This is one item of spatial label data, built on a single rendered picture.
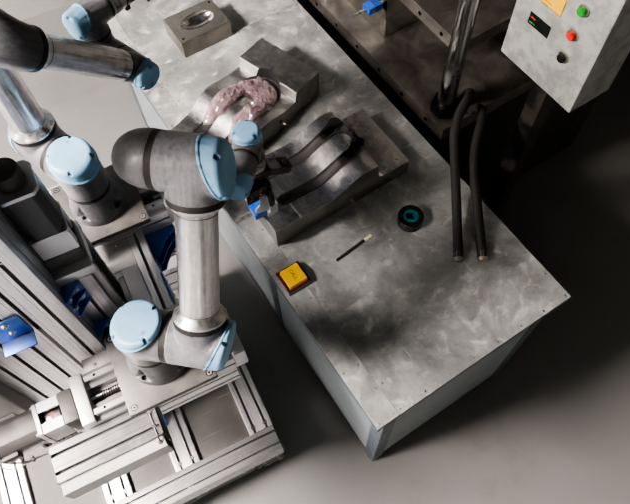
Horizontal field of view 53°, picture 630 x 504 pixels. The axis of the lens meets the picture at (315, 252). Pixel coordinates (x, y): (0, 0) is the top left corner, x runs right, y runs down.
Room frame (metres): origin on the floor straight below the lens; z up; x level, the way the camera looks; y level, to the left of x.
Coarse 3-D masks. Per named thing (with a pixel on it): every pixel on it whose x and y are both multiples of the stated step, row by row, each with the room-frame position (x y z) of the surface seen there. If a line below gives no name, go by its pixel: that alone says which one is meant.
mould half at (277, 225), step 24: (360, 120) 1.36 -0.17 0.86; (288, 144) 1.25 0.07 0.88; (336, 144) 1.21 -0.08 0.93; (384, 144) 1.25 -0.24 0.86; (312, 168) 1.15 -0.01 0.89; (360, 168) 1.11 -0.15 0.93; (384, 168) 1.16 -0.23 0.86; (312, 192) 1.07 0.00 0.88; (336, 192) 1.06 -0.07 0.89; (360, 192) 1.09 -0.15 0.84; (288, 216) 0.98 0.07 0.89; (312, 216) 1.00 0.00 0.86
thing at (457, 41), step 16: (464, 0) 1.43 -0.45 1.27; (480, 0) 1.43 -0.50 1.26; (464, 16) 1.42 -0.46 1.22; (464, 32) 1.42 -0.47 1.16; (448, 48) 1.45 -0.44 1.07; (464, 48) 1.42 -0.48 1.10; (448, 64) 1.43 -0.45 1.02; (448, 80) 1.42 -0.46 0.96; (448, 96) 1.42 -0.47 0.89; (432, 112) 1.43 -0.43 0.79; (448, 112) 1.40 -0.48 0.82
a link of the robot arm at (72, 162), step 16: (48, 144) 1.01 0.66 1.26; (64, 144) 0.99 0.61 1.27; (80, 144) 1.00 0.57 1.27; (48, 160) 0.95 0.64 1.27; (64, 160) 0.95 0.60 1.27; (80, 160) 0.95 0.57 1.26; (96, 160) 0.97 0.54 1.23; (64, 176) 0.91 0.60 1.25; (80, 176) 0.92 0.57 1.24; (96, 176) 0.94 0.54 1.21; (80, 192) 0.91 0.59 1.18; (96, 192) 0.92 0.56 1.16
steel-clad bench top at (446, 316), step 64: (192, 0) 2.04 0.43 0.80; (256, 0) 2.02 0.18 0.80; (192, 64) 1.70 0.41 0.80; (320, 64) 1.67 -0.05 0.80; (384, 128) 1.37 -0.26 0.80; (384, 192) 1.11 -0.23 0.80; (448, 192) 1.10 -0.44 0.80; (320, 256) 0.89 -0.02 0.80; (384, 256) 0.88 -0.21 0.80; (448, 256) 0.87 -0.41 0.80; (512, 256) 0.85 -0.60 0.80; (320, 320) 0.68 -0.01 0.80; (384, 320) 0.67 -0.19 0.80; (448, 320) 0.66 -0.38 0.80; (512, 320) 0.65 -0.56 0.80; (384, 384) 0.48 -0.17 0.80
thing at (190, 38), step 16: (208, 0) 1.95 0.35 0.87; (176, 16) 1.88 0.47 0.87; (192, 16) 1.88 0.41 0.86; (208, 16) 1.88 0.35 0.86; (224, 16) 1.86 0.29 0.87; (176, 32) 1.79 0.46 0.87; (192, 32) 1.79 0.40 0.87; (208, 32) 1.79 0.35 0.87; (224, 32) 1.82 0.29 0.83; (192, 48) 1.75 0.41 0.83
